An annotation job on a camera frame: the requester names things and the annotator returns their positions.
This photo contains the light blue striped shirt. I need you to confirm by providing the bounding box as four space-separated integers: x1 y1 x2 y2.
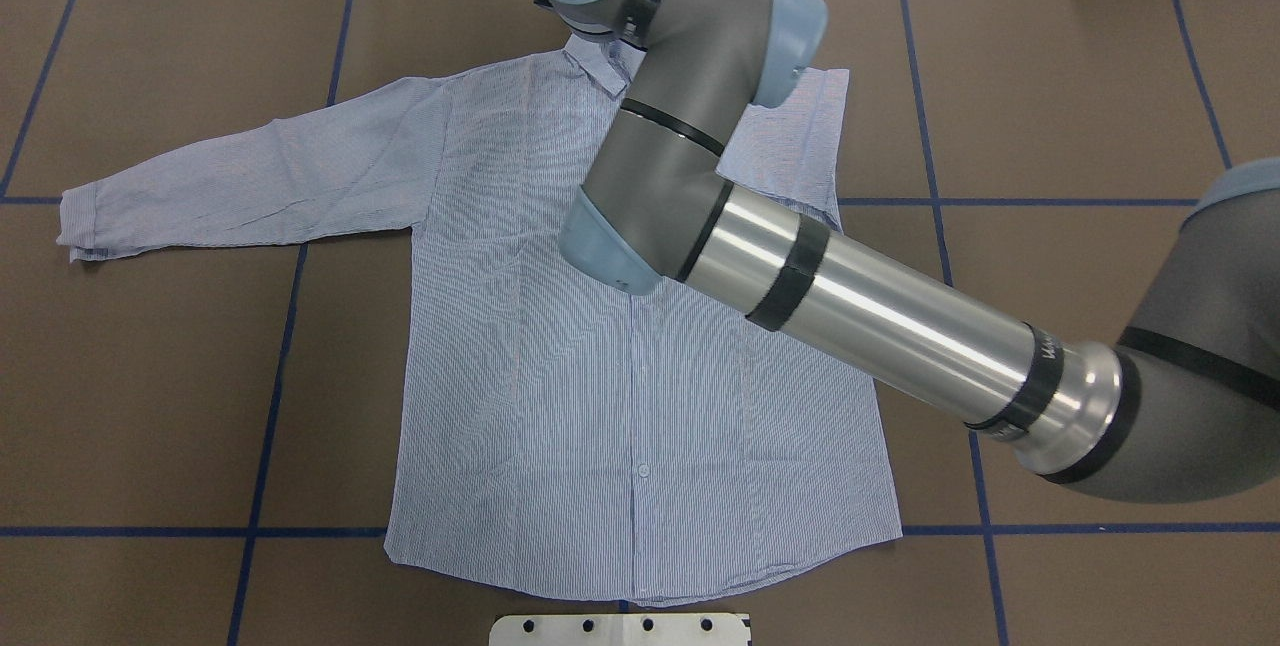
58 37 902 608

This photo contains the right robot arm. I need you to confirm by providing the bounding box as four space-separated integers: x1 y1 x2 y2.
539 0 1279 503

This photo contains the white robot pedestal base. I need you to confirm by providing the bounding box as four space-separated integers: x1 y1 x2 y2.
488 611 754 645

